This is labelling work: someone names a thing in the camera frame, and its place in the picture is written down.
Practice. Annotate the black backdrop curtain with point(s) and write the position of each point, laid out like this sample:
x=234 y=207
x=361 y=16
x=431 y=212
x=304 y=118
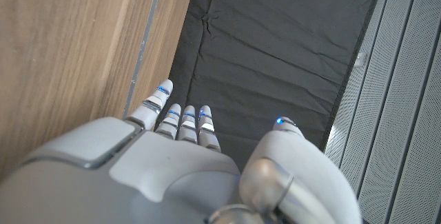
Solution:
x=275 y=45

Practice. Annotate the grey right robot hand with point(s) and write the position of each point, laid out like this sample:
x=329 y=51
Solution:
x=138 y=182

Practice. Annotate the grey tape outline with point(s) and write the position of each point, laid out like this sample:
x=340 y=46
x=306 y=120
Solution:
x=144 y=38

